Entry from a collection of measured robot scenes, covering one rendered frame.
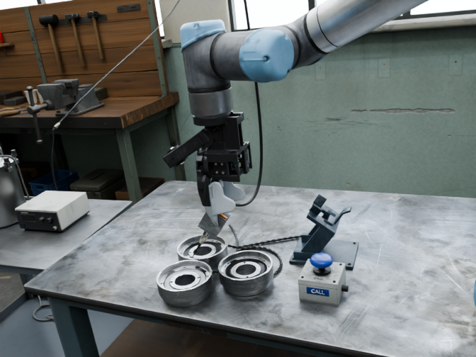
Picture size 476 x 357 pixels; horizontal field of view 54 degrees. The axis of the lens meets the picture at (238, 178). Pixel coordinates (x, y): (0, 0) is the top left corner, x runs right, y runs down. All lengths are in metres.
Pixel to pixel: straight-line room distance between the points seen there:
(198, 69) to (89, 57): 2.15
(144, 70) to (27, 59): 0.85
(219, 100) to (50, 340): 1.37
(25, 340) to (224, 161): 1.37
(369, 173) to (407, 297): 1.66
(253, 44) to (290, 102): 1.79
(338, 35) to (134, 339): 0.87
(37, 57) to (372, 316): 2.68
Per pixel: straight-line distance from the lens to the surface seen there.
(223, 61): 0.73
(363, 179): 2.52
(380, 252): 1.01
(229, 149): 0.81
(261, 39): 0.69
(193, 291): 0.86
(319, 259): 0.84
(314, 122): 2.47
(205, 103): 0.78
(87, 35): 2.87
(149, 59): 2.65
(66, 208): 1.58
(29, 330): 2.04
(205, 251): 1.01
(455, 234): 1.10
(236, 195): 0.89
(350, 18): 0.74
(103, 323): 1.93
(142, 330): 1.27
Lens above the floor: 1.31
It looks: 21 degrees down
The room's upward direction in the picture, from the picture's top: 6 degrees counter-clockwise
